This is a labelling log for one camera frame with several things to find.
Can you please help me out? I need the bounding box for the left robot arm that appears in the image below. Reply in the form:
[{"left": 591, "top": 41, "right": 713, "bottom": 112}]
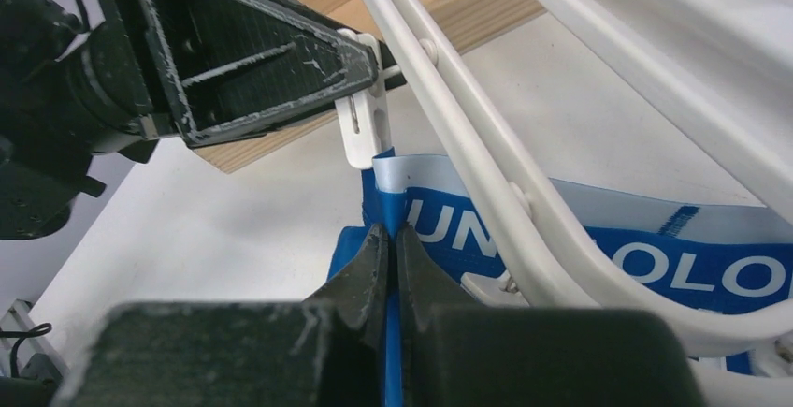
[{"left": 1, "top": 0, "right": 382, "bottom": 240}]

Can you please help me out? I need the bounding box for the white plastic clip hanger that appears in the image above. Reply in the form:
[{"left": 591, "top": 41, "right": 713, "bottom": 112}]
[{"left": 334, "top": 0, "right": 793, "bottom": 407}]

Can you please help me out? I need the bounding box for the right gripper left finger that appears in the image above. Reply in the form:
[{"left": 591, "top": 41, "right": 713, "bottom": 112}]
[{"left": 304, "top": 224, "right": 390, "bottom": 406}]

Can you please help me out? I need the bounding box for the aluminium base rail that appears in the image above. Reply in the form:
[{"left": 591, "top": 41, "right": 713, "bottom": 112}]
[{"left": 1, "top": 299, "right": 67, "bottom": 384}]

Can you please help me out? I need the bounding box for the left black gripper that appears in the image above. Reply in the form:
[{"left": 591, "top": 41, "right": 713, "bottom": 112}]
[{"left": 1, "top": 0, "right": 379, "bottom": 162}]

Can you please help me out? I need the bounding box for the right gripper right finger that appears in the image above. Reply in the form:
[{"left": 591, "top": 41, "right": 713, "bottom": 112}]
[{"left": 396, "top": 224, "right": 483, "bottom": 406}]

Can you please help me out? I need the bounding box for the blue boxer underwear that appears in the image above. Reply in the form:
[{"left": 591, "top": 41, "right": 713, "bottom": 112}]
[{"left": 361, "top": 151, "right": 792, "bottom": 406}]

